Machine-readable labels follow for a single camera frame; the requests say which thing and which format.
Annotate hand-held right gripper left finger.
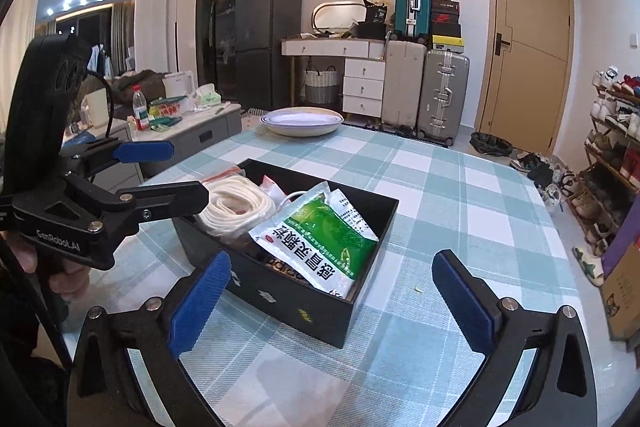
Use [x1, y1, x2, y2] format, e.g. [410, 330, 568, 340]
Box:
[65, 251, 232, 427]

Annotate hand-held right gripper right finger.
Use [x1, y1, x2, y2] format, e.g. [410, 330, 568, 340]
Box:
[432, 249, 596, 427]

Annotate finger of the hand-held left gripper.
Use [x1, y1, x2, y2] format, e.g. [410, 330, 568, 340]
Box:
[116, 180, 210, 228]
[65, 141, 175, 181]

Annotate bagged white rope coil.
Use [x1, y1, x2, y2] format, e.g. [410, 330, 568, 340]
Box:
[194, 164, 278, 248]

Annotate black cardboard box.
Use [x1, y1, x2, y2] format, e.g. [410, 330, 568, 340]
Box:
[172, 158, 400, 349]

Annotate white charging cable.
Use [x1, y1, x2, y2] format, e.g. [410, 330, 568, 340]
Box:
[276, 190, 313, 214]

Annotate green white medicine packet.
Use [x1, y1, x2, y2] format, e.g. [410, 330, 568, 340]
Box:
[248, 189, 379, 293]

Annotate person's left hand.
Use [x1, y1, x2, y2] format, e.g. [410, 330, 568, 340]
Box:
[0, 229, 94, 310]

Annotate plastic bottle with red label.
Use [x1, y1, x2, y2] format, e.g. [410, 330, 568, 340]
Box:
[132, 84, 150, 130]

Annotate grey low cabinet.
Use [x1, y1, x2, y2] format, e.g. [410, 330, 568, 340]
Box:
[65, 102, 243, 188]

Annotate white electric kettle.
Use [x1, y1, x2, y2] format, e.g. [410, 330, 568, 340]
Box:
[165, 71, 197, 100]

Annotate teal checked tablecloth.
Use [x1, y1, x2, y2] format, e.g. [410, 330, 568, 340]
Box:
[65, 122, 616, 427]

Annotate green white slipper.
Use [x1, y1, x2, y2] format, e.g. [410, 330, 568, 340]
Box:
[572, 244, 606, 288]

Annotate white curtain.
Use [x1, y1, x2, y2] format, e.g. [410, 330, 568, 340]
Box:
[135, 0, 181, 78]

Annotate scattered loose shoes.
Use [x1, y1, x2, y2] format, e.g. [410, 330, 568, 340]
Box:
[510, 151, 581, 212]

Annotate white oval serving dish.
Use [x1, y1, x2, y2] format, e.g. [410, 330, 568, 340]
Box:
[260, 108, 345, 138]

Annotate brown cardboard box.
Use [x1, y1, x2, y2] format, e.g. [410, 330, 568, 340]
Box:
[600, 247, 640, 343]

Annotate black trash bag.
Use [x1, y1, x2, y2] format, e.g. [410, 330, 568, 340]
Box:
[470, 132, 513, 156]

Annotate tall black glass cabinet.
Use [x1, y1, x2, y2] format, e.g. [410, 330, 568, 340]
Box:
[196, 0, 273, 100]

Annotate grey refrigerator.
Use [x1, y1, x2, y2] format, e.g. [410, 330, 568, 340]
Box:
[235, 0, 303, 110]

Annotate purple bag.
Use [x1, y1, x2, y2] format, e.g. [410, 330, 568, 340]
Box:
[602, 219, 640, 278]

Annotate woven laundry basket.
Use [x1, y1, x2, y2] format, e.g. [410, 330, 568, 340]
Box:
[304, 66, 342, 105]

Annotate wooden shoe rack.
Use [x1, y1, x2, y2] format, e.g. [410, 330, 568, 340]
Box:
[582, 67, 640, 253]

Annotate silver suitcase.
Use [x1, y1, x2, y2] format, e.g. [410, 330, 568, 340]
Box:
[417, 48, 471, 146]

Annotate white dresser with drawers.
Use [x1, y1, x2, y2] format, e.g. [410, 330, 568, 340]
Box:
[281, 38, 386, 115]

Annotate beige suitcase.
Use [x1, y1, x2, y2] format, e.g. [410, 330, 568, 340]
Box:
[381, 39, 427, 132]

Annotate oval white-framed mirror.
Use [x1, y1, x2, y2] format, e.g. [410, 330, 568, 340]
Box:
[312, 1, 371, 38]

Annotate group of assorted shoes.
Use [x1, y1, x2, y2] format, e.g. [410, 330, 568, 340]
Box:
[584, 66, 640, 248]

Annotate black box with yellow label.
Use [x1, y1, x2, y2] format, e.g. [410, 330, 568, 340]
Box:
[432, 36, 464, 54]

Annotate beige wooden door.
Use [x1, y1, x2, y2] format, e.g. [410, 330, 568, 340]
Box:
[474, 0, 573, 152]

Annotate black paper gift bag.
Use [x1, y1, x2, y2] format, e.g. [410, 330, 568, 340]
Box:
[362, 0, 391, 25]

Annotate teal suitcase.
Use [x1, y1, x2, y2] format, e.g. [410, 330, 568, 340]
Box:
[394, 0, 433, 40]

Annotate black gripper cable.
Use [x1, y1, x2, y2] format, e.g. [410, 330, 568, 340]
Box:
[86, 71, 115, 138]

